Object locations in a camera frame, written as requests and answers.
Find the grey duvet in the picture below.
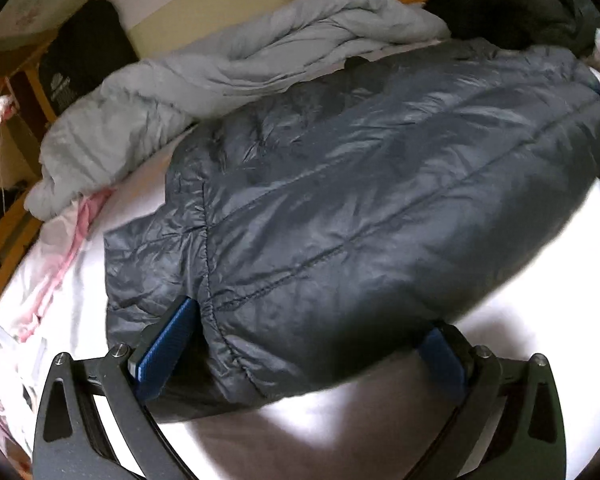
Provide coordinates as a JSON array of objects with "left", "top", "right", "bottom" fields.
[{"left": 24, "top": 0, "right": 453, "bottom": 221}]

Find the pink and white cloth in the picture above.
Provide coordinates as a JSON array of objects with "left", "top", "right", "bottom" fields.
[{"left": 0, "top": 187, "right": 116, "bottom": 346}]

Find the wooden bunk bed frame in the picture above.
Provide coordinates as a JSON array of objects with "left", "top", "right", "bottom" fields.
[{"left": 0, "top": 35, "right": 51, "bottom": 311}]

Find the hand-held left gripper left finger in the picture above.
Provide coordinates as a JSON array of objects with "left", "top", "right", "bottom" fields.
[{"left": 32, "top": 296, "right": 201, "bottom": 480}]

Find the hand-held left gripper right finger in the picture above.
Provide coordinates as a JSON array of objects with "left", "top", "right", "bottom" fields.
[{"left": 420, "top": 325, "right": 567, "bottom": 480}]

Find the dark green padded coat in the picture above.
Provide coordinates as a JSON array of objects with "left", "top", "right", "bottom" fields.
[{"left": 425, "top": 0, "right": 600, "bottom": 56}]

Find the black down jacket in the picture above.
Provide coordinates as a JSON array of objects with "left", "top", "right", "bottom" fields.
[{"left": 102, "top": 40, "right": 600, "bottom": 406}]

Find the brown cardboard box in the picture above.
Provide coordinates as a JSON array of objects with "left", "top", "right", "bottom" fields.
[{"left": 0, "top": 115, "right": 42, "bottom": 192}]

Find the black hanging garment bag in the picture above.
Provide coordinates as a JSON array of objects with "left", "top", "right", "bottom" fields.
[{"left": 37, "top": 0, "right": 138, "bottom": 121}]

